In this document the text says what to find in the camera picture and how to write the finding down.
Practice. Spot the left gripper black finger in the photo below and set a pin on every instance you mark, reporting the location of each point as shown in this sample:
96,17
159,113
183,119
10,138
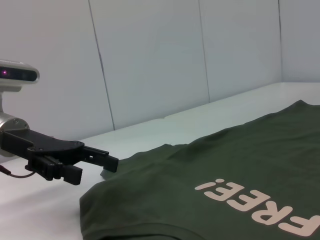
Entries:
72,175
105,160

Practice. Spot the dark green FREE T-shirt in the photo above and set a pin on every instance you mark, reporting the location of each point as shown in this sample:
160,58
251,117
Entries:
225,162

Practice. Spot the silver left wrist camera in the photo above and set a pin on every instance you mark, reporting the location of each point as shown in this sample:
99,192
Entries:
17,72

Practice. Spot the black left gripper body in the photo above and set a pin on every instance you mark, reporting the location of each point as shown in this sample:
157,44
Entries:
50,147

